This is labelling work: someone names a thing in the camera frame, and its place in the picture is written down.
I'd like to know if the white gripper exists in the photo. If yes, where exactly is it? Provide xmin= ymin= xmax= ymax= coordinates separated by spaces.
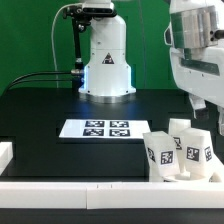
xmin=170 ymin=47 xmax=224 ymax=136

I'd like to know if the white round stool seat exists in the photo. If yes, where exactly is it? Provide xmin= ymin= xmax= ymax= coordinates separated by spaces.
xmin=148 ymin=159 xmax=224 ymax=183

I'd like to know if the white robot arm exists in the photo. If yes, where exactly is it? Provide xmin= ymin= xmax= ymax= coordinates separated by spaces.
xmin=81 ymin=0 xmax=224 ymax=135

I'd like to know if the white marker sheet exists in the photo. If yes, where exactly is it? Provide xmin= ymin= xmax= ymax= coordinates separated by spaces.
xmin=59 ymin=119 xmax=150 ymax=139

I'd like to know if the black cable upper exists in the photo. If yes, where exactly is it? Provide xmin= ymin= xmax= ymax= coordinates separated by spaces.
xmin=3 ymin=70 xmax=83 ymax=95

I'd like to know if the black cable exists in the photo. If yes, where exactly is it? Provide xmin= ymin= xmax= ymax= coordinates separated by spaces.
xmin=3 ymin=70 xmax=83 ymax=95
xmin=3 ymin=77 xmax=83 ymax=96

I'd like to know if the white cable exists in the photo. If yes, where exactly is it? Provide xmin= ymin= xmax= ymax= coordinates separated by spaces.
xmin=50 ymin=3 xmax=81 ymax=89

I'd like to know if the black cable lower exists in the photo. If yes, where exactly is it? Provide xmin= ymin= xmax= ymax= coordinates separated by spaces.
xmin=3 ymin=77 xmax=83 ymax=96

